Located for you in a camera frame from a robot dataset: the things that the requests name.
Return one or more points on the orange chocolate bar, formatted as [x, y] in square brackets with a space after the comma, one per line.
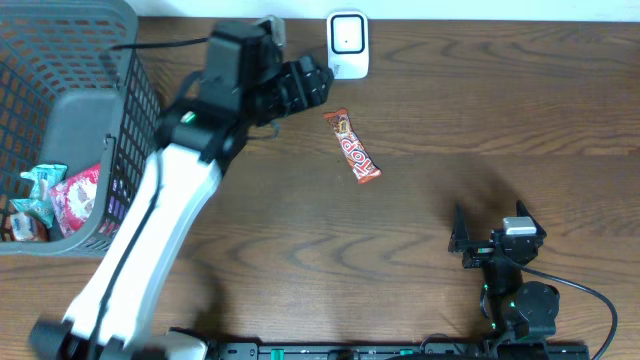
[351, 146]

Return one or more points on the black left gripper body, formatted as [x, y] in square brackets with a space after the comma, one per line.
[304, 85]

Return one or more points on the teal snack packet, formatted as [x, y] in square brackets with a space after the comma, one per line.
[38, 204]

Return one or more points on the small red white packet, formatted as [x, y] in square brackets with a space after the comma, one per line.
[25, 228]

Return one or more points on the red white snack bag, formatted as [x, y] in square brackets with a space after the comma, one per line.
[73, 200]

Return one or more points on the grey plastic mesh basket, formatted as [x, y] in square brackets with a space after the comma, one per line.
[73, 93]

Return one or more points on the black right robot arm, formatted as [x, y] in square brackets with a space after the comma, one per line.
[518, 310]

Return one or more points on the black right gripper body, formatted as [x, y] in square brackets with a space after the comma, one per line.
[490, 251]

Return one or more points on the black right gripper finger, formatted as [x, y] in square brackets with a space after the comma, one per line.
[522, 211]
[460, 239]

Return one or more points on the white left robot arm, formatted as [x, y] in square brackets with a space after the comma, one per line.
[246, 83]

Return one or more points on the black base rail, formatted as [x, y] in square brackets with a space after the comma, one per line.
[438, 349]

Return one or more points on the white barcode scanner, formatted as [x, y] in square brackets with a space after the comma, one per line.
[348, 44]

